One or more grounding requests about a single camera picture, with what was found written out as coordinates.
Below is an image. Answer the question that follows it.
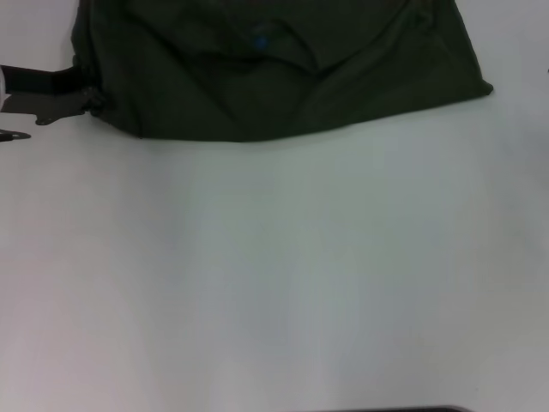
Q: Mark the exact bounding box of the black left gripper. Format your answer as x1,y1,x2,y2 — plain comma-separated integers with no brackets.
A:
1,63,106,127

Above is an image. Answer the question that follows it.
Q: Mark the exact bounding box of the left gripper cable connector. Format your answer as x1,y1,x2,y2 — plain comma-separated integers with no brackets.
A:
0,127,33,143

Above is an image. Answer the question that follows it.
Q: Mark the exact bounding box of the dark green printed t-shirt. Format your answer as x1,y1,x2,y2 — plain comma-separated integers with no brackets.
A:
70,0,494,142

